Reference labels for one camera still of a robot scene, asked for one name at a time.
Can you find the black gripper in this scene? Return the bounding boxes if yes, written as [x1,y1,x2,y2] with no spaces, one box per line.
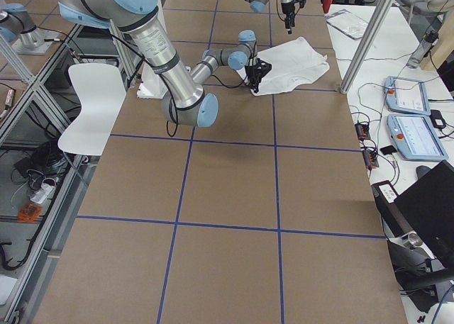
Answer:
[280,0,306,33]
[245,58,272,93]

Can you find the white printed t-shirt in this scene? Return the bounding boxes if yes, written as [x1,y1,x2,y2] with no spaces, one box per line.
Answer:
[250,37,330,96]

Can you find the white foil-edged package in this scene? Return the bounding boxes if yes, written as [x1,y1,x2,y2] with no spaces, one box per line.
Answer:
[326,9,368,40]

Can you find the black orange adapter box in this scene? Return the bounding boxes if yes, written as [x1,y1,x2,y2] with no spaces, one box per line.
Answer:
[355,123,371,140]

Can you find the upper blue teach pendant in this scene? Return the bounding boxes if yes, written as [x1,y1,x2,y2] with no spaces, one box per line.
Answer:
[384,76,431,116]

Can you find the blue teach pendant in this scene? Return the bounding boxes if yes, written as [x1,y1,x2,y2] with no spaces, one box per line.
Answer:
[387,113,448,162]
[384,76,431,116]

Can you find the white plastic chair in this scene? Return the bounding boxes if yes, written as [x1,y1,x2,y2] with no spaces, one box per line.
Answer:
[58,62,126,156]

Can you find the lower blue teach pendant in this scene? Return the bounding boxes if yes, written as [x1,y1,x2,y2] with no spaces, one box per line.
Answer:
[387,113,448,162]

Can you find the black laptop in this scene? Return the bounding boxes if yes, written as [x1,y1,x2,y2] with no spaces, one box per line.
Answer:
[372,160,453,267]

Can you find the orange box on floor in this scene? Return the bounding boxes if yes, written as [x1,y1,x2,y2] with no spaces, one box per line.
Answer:
[17,203,42,223]

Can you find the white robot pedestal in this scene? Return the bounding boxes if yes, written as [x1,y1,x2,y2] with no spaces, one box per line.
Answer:
[136,0,194,100]

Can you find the aluminium frame post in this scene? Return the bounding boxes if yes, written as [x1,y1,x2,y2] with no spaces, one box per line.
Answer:
[339,0,394,94]

